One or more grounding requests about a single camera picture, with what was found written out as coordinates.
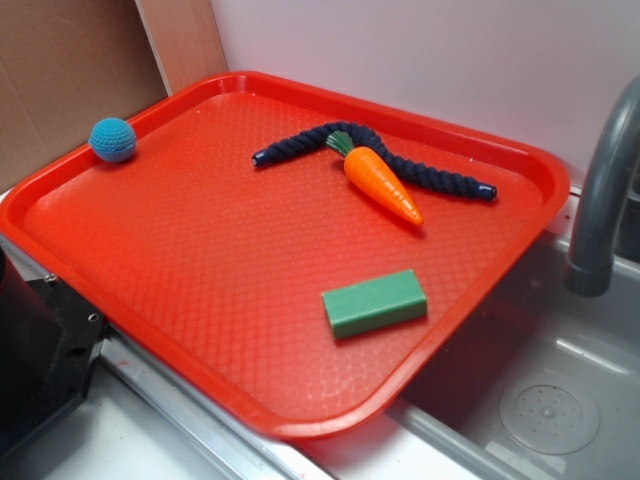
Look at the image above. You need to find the blue crocheted ball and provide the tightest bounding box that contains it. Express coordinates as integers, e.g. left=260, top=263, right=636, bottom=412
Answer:
left=88, top=118, right=137, bottom=163

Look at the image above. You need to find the red plastic tray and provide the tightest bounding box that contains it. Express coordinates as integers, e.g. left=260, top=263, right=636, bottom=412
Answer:
left=1, top=72, right=570, bottom=439

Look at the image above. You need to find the green rectangular block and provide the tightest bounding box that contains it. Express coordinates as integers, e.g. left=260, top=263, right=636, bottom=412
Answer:
left=321, top=270, right=428, bottom=339

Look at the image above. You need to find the orange plastic carrot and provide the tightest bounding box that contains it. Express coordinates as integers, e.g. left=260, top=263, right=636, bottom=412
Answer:
left=325, top=131, right=424, bottom=226

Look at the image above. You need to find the grey toy sink basin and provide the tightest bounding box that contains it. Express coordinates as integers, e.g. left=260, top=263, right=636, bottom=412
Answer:
left=298, top=193, right=639, bottom=479

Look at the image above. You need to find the grey toy faucet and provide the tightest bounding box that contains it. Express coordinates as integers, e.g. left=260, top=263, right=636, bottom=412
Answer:
left=565, top=78, right=639, bottom=297

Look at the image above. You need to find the brown cardboard panel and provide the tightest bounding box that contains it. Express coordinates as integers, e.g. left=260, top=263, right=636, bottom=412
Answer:
left=1, top=1, right=228, bottom=191

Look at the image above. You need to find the dark blue rope toy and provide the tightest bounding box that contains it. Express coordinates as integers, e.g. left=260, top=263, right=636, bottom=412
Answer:
left=251, top=121, right=498, bottom=202

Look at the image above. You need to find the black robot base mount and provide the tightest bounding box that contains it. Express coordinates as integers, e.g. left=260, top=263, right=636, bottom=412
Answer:
left=1, top=253, right=105, bottom=459

